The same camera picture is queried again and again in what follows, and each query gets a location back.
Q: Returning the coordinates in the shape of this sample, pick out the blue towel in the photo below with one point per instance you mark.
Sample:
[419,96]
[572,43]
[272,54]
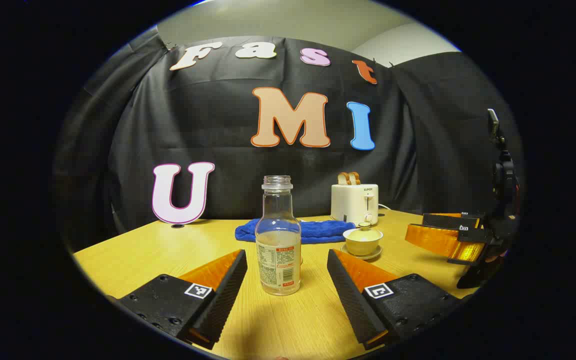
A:
[318,231]

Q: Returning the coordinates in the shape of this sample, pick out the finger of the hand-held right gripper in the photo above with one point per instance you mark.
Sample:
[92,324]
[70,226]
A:
[443,220]
[433,239]

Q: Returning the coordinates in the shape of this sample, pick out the bread slice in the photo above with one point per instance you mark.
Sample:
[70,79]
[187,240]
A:
[343,179]
[355,178]

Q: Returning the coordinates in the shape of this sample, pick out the cream ceramic teacup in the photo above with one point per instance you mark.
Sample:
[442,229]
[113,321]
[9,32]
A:
[363,246]

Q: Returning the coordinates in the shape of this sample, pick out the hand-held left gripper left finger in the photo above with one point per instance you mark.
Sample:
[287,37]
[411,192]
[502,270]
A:
[225,295]

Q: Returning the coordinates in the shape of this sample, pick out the black backdrop cloth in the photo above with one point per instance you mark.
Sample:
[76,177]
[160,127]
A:
[228,165]

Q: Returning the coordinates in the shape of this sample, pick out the white toaster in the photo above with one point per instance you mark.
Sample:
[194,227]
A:
[350,202]

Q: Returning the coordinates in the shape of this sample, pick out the cream teacup lid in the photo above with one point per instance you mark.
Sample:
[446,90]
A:
[364,233]

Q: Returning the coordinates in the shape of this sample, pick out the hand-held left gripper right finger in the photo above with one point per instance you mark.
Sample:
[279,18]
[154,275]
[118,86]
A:
[348,300]

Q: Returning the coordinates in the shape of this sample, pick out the clear glass water bottle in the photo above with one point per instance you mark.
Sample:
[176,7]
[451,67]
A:
[278,260]

